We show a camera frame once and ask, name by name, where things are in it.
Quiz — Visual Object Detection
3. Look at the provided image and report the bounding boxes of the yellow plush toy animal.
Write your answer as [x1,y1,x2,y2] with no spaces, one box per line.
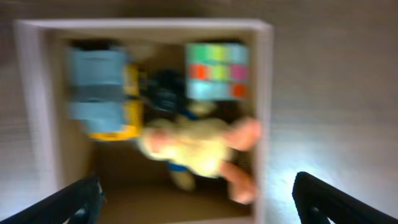
[137,101,262,204]

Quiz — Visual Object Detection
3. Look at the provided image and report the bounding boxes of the colourful puzzle cube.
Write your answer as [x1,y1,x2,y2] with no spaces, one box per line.
[185,42,249,101]

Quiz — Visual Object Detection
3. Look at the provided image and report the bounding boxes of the black round disc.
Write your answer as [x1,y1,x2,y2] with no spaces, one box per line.
[144,69,187,113]

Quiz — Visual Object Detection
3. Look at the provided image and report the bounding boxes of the yellow grey toy truck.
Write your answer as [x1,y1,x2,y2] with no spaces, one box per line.
[68,39,143,142]

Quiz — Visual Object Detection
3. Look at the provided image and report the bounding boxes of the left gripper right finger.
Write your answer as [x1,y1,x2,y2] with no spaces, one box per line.
[292,172,397,224]

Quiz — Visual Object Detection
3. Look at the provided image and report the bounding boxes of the white cardboard box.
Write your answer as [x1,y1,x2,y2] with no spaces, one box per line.
[15,18,274,223]

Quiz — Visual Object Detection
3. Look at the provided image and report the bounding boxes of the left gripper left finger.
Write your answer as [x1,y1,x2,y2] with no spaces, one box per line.
[1,176,104,224]

